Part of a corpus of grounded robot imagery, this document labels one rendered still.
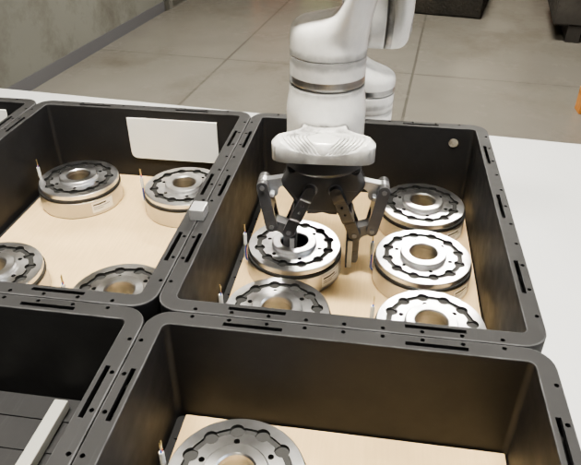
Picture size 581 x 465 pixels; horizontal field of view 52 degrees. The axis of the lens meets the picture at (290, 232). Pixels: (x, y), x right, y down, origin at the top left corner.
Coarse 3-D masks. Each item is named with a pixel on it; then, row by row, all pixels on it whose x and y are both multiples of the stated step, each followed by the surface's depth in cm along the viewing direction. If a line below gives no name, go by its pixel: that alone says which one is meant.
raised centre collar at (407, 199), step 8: (416, 192) 75; (424, 192) 75; (432, 192) 75; (408, 200) 73; (432, 200) 74; (440, 200) 73; (408, 208) 72; (416, 208) 72; (424, 208) 72; (432, 208) 72; (440, 208) 72
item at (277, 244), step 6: (276, 234) 67; (300, 234) 67; (306, 234) 67; (312, 234) 67; (276, 240) 66; (282, 240) 67; (306, 240) 67; (312, 240) 66; (276, 246) 65; (282, 246) 65; (306, 246) 65; (312, 246) 65; (282, 252) 64; (288, 252) 64; (294, 252) 64; (300, 252) 64; (306, 252) 64
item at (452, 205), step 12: (396, 192) 76; (408, 192) 76; (444, 192) 76; (396, 204) 73; (444, 204) 73; (456, 204) 74; (396, 216) 71; (408, 216) 71; (420, 216) 71; (432, 216) 71; (444, 216) 71; (456, 216) 71; (420, 228) 70; (432, 228) 70
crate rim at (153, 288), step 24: (24, 120) 78; (240, 120) 78; (0, 144) 73; (216, 168) 66; (168, 264) 52; (0, 288) 49; (24, 288) 49; (48, 288) 49; (72, 288) 49; (144, 288) 49; (144, 312) 48
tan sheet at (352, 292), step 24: (312, 216) 77; (336, 216) 77; (360, 216) 77; (360, 240) 72; (456, 240) 72; (360, 264) 68; (336, 288) 65; (360, 288) 65; (336, 312) 62; (360, 312) 62
